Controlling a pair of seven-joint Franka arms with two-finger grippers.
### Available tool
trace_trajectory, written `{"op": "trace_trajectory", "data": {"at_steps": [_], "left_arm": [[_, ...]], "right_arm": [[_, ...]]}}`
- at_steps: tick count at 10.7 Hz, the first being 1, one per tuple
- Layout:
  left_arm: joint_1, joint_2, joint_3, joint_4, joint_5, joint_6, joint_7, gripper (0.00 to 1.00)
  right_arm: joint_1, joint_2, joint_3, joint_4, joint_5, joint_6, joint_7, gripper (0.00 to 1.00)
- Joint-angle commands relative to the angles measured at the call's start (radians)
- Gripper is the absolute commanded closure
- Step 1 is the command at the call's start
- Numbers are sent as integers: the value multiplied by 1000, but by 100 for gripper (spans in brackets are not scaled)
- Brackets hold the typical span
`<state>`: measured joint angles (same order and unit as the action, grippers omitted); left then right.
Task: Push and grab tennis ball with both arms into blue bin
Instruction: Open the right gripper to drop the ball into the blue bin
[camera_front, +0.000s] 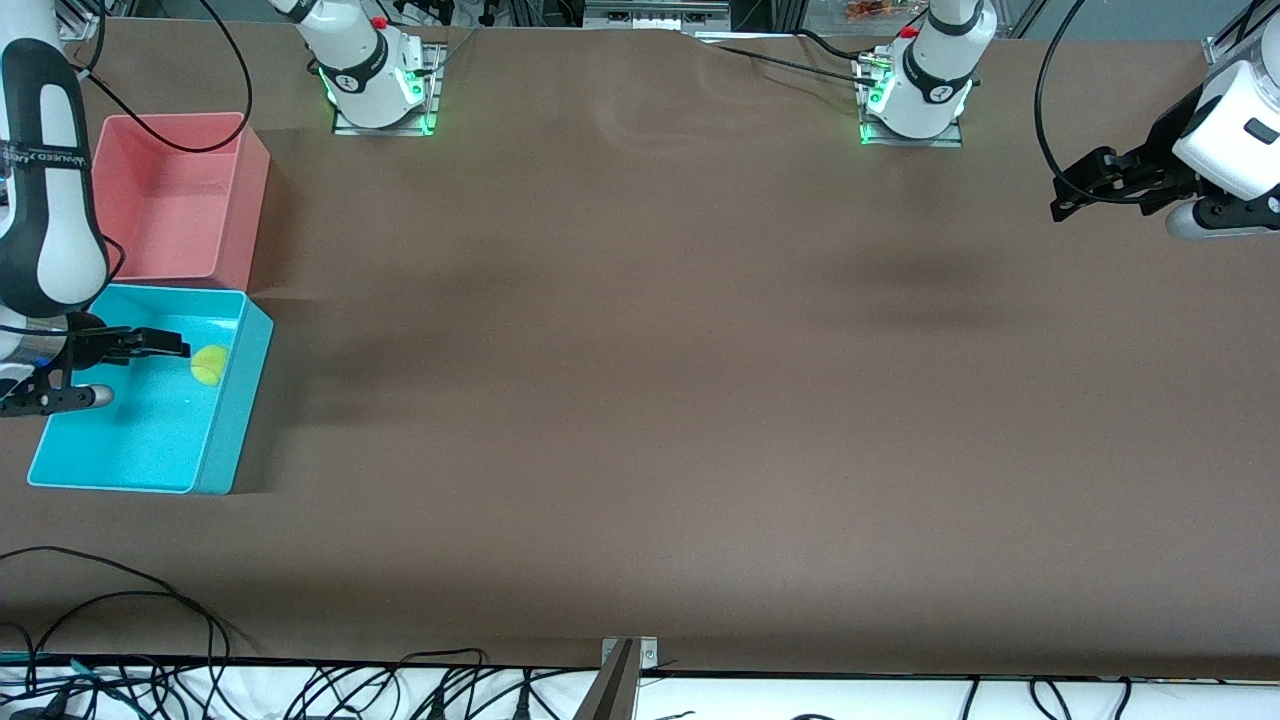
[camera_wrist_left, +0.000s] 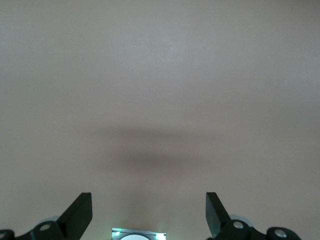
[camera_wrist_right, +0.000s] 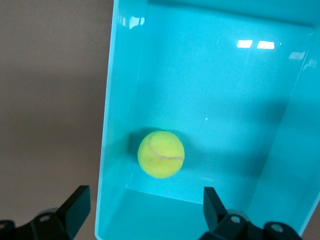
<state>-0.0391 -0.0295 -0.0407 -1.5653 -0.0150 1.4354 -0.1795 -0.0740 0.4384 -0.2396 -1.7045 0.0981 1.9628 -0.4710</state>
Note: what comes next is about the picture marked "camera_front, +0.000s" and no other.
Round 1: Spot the grey metal bar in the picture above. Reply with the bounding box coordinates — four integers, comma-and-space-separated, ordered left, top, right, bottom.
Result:
572, 640, 641, 720

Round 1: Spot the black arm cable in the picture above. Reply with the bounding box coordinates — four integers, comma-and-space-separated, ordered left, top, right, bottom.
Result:
1035, 0, 1181, 206
70, 0, 253, 154

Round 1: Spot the thin black base cable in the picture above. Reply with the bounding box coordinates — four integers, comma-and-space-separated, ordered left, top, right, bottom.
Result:
715, 42, 881, 91

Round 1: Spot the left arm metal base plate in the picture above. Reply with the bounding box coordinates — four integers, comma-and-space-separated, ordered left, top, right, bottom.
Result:
858, 55, 966, 149

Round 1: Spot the teal cable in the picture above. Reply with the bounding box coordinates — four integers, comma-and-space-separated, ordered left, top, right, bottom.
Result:
0, 650, 131, 686

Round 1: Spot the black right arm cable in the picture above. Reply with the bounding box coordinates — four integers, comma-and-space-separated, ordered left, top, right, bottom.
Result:
70, 0, 253, 154

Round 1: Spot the silver bracket plate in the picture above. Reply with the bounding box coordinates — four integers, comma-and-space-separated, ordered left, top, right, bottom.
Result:
600, 637, 659, 671

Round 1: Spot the black loose cable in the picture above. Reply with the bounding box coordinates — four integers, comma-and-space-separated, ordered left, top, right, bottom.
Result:
25, 590, 216, 666
0, 546, 233, 666

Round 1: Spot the grey metal device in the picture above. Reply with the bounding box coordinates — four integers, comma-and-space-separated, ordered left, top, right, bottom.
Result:
582, 0, 731, 31

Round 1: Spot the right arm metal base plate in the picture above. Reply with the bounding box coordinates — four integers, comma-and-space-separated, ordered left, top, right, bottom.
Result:
332, 45, 443, 136

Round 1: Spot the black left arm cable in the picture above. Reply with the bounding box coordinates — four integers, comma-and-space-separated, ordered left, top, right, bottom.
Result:
1035, 0, 1181, 206

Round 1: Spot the brown table cover sheet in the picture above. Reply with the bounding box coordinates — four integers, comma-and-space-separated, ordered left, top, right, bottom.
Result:
0, 20, 1280, 681

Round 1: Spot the aluminium frame profile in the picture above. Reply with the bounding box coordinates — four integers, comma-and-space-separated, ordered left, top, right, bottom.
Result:
55, 0, 106, 43
1205, 0, 1280, 67

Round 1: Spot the blue plastic bin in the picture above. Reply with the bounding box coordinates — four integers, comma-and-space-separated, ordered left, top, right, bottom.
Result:
27, 284, 274, 495

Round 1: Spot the pink plastic bin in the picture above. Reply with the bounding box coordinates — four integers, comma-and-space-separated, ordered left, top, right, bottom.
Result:
88, 112, 271, 293

